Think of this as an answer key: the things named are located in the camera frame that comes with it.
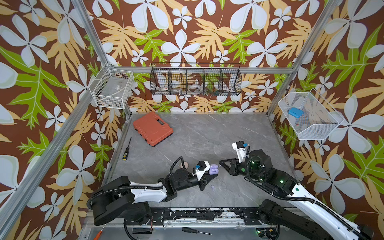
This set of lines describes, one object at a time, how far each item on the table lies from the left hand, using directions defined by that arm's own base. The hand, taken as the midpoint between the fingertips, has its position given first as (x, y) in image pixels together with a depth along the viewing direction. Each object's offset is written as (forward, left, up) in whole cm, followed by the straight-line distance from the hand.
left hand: (216, 171), depth 72 cm
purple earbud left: (-2, 0, -18) cm, 18 cm away
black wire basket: (+58, +8, +13) cm, 60 cm away
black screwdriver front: (-23, +13, -17) cm, 31 cm away
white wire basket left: (+44, +59, +16) cm, 76 cm away
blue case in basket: (+33, -50, +7) cm, 60 cm away
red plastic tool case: (+37, +40, -14) cm, 56 cm away
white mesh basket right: (+26, -54, +10) cm, 61 cm away
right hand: (+2, -1, +6) cm, 6 cm away
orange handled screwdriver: (-25, +55, -16) cm, 63 cm away
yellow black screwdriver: (+20, +55, -16) cm, 61 cm away
